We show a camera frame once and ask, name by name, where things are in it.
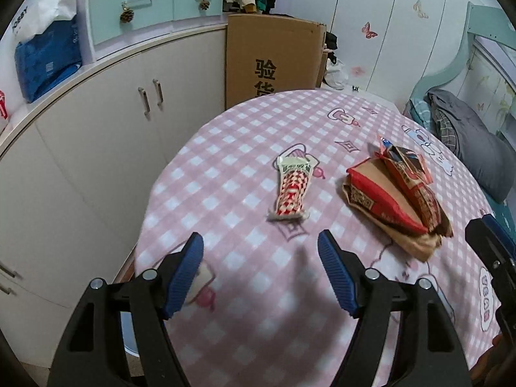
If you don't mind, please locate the blue bag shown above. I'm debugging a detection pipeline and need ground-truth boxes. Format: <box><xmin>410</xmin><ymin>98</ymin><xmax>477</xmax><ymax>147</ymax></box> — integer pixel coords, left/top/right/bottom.
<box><xmin>15</xmin><ymin>17</ymin><xmax>82</xmax><ymax>103</ymax></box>

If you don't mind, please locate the white low cabinet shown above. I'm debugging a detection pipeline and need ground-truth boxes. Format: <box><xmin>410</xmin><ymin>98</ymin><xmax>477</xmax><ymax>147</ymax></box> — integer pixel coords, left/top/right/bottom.
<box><xmin>1</xmin><ymin>25</ymin><xmax>226</xmax><ymax>367</ymax></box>

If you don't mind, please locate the red brown snack bag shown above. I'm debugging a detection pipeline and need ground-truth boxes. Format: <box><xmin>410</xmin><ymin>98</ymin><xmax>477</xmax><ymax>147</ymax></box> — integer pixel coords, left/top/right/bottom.
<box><xmin>342</xmin><ymin>156</ymin><xmax>446</xmax><ymax>262</ymax></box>

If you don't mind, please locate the red white checkered snack wrapper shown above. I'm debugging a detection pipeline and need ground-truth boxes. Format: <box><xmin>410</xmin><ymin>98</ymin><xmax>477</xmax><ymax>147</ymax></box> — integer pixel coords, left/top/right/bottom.
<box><xmin>268</xmin><ymin>156</ymin><xmax>313</xmax><ymax>221</ymax></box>

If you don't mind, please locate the red white plastic bag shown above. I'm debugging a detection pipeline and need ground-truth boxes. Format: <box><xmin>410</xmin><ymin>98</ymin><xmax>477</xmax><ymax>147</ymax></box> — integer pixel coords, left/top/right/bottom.
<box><xmin>0</xmin><ymin>91</ymin><xmax>9</xmax><ymax>132</ymax></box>

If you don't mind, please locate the white wardrobe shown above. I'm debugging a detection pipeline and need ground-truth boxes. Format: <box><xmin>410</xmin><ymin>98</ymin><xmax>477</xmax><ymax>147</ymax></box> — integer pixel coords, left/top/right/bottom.
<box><xmin>275</xmin><ymin>0</ymin><xmax>499</xmax><ymax>109</ymax></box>

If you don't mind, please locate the dark brown foil wrapper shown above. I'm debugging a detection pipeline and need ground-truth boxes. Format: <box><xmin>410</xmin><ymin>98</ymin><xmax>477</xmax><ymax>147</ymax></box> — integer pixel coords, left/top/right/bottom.
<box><xmin>378</xmin><ymin>136</ymin><xmax>454</xmax><ymax>238</ymax></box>

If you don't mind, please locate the pink checkered tablecloth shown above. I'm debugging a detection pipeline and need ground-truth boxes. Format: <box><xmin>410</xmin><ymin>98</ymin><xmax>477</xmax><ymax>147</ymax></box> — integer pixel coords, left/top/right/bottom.
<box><xmin>135</xmin><ymin>90</ymin><xmax>499</xmax><ymax>386</ymax></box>

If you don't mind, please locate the grey pillow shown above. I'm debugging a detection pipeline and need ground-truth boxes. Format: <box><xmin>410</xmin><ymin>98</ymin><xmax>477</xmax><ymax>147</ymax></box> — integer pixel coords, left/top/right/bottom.
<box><xmin>427</xmin><ymin>89</ymin><xmax>515</xmax><ymax>203</ymax></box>

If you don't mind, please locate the teal bed frame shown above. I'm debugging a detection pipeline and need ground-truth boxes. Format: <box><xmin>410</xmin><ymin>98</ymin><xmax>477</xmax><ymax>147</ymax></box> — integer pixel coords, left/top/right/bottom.
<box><xmin>404</xmin><ymin>3</ymin><xmax>515</xmax><ymax>238</ymax></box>

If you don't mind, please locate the brown cardboard box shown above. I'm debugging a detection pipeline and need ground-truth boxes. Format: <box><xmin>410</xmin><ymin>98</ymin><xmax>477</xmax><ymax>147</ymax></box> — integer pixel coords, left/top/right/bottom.
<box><xmin>226</xmin><ymin>14</ymin><xmax>326</xmax><ymax>108</ymax></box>

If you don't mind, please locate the teal drawer box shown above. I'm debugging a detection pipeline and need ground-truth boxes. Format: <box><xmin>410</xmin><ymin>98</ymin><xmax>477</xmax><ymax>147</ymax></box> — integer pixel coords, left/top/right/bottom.
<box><xmin>76</xmin><ymin>0</ymin><xmax>225</xmax><ymax>65</ymax></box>

